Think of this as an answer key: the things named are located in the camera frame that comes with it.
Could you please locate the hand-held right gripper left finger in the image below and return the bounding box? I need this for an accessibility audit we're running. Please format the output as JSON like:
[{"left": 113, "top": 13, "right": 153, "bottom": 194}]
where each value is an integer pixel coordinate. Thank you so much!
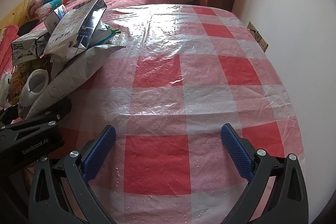
[{"left": 28, "top": 124, "right": 117, "bottom": 224}]

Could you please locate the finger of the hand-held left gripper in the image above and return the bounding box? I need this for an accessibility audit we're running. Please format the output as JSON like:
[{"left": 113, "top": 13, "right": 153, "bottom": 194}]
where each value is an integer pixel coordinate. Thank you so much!
[{"left": 0, "top": 97, "right": 73, "bottom": 139}]

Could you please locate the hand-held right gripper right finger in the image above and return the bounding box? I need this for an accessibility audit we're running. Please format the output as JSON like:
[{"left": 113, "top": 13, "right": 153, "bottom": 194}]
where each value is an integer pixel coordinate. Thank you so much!
[{"left": 220, "top": 123, "right": 309, "bottom": 224}]

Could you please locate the white plastic bottle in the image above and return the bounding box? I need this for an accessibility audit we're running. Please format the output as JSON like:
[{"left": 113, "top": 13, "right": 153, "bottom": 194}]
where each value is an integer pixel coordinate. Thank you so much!
[{"left": 18, "top": 69, "right": 49, "bottom": 118}]

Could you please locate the grey mailer bag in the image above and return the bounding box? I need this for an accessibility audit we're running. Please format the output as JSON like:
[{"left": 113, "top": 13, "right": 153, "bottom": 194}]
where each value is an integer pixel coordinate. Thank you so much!
[{"left": 26, "top": 44, "right": 126, "bottom": 119}]

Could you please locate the white milk carton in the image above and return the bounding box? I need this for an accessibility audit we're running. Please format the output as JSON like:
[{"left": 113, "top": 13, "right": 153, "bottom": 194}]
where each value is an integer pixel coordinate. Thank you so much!
[{"left": 11, "top": 31, "right": 51, "bottom": 65}]

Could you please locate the yellow red snack packet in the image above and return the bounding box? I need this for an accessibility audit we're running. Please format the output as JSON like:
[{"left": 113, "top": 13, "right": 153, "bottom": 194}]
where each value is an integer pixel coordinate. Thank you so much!
[{"left": 9, "top": 61, "right": 34, "bottom": 106}]

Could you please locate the white plastic bag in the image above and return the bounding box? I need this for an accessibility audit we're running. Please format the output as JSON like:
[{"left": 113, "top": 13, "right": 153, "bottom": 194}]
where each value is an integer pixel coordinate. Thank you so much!
[{"left": 0, "top": 72, "right": 12, "bottom": 107}]

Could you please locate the pink folded blanket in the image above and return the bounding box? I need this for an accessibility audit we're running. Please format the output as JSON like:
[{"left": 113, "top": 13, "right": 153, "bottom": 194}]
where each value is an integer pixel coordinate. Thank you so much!
[{"left": 0, "top": 25, "right": 20, "bottom": 72}]

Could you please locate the white navy foil bag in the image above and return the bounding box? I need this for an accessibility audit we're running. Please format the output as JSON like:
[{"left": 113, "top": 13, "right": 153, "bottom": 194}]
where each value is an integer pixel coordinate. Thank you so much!
[{"left": 43, "top": 0, "right": 108, "bottom": 56}]

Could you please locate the black cloth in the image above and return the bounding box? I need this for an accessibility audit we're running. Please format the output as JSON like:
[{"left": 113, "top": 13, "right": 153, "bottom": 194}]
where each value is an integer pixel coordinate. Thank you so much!
[{"left": 18, "top": 21, "right": 40, "bottom": 35}]

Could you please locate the white plastic packet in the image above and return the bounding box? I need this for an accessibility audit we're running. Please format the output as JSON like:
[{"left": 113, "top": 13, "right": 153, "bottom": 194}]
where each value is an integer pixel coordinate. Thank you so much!
[{"left": 91, "top": 22, "right": 122, "bottom": 46}]

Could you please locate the yellow star print sheet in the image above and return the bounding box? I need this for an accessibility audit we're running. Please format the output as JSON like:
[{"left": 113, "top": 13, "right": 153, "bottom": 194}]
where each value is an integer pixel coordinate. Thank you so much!
[{"left": 0, "top": 0, "right": 50, "bottom": 28}]

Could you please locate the red checked plastic tablecloth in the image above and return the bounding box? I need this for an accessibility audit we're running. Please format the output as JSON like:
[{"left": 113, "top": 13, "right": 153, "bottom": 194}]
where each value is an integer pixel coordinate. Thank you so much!
[{"left": 56, "top": 4, "right": 305, "bottom": 224}]

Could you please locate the beige wall socket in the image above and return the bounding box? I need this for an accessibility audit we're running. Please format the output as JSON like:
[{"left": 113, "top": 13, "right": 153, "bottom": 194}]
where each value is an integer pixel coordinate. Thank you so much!
[
  {"left": 256, "top": 32, "right": 269, "bottom": 52},
  {"left": 247, "top": 21, "right": 259, "bottom": 37}
]

